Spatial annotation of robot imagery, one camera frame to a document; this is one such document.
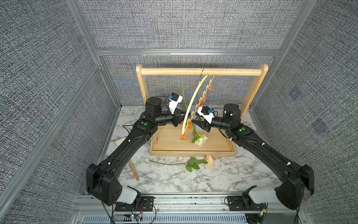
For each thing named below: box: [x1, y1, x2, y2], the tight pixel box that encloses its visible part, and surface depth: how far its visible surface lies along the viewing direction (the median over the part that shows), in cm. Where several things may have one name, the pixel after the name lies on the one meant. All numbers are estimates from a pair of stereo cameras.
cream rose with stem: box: [191, 116, 208, 147], surface depth 82 cm
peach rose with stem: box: [149, 154, 214, 173], surface depth 88 cm
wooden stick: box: [128, 159, 140, 182], surface depth 87 cm
